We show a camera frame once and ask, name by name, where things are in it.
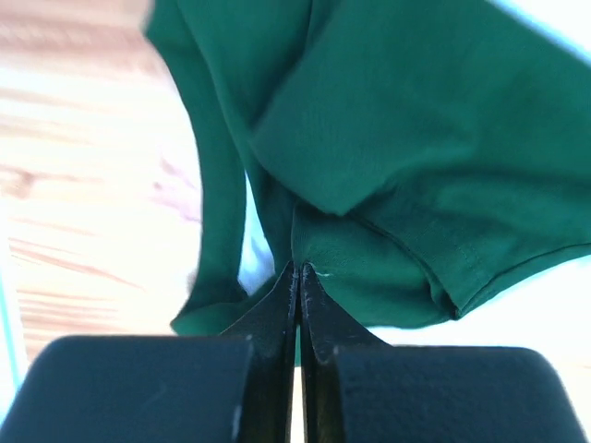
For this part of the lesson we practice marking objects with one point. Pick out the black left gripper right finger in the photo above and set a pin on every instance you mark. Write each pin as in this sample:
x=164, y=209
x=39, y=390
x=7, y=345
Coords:
x=358, y=388

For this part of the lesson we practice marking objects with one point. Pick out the white and green raglan t-shirt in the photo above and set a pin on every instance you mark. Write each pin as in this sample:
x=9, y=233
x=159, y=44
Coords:
x=421, y=156

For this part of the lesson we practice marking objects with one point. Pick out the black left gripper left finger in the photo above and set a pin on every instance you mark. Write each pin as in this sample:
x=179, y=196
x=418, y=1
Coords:
x=233, y=387

